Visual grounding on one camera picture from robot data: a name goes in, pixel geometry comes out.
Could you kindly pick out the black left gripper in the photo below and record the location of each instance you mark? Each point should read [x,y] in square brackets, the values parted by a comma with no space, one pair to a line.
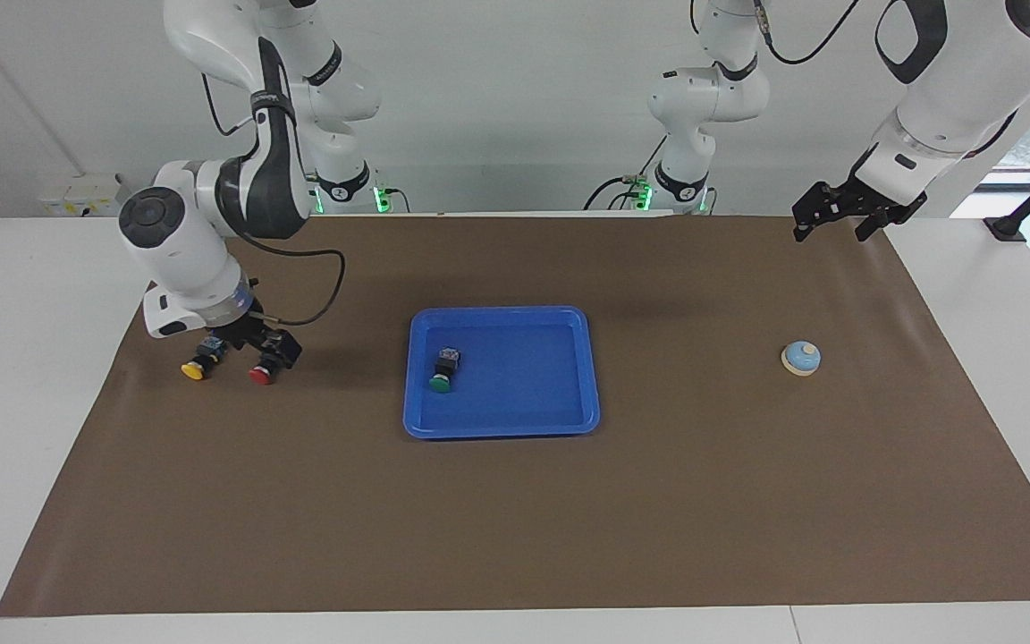
[841,204]

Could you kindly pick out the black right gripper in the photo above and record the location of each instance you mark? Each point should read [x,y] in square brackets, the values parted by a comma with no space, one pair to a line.
[242,333]

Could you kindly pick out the red push button switch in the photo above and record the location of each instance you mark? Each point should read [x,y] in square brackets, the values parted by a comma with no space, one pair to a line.
[261,376]

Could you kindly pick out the yellow push button switch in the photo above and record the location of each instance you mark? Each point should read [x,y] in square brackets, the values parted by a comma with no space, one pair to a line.
[195,368]

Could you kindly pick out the green push button switch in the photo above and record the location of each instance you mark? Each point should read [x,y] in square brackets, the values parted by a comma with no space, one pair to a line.
[444,371]

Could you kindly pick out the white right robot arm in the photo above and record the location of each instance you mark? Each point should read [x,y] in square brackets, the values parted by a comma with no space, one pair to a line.
[175,250]

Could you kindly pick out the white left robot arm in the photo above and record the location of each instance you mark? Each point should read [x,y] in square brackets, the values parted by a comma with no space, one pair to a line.
[953,89]

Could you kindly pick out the light blue call bell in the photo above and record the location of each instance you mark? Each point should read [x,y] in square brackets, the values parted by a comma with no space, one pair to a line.
[801,360]

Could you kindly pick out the blue plastic tray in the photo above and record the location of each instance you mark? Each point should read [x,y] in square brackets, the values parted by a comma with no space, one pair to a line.
[524,385]

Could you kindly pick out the brown table mat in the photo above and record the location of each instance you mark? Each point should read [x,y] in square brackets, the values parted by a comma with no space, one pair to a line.
[515,519]

